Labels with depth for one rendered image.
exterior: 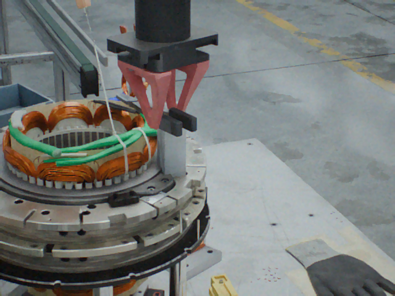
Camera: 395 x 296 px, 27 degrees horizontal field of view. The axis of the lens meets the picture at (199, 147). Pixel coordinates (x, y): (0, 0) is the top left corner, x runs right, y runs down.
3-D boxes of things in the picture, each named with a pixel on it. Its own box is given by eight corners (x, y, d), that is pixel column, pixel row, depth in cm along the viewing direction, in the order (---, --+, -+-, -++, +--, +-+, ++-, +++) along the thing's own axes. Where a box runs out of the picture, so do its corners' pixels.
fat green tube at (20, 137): (63, 164, 95) (62, 148, 94) (29, 170, 93) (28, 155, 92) (31, 118, 107) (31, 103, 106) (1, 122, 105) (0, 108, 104)
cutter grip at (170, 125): (182, 135, 86) (182, 121, 86) (176, 137, 86) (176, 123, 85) (159, 124, 89) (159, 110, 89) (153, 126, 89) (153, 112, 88)
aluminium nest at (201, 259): (221, 260, 143) (221, 248, 142) (186, 281, 137) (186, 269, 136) (172, 235, 151) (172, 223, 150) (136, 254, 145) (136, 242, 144)
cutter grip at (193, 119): (197, 131, 88) (197, 116, 87) (191, 132, 87) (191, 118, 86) (174, 119, 90) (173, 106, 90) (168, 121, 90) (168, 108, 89)
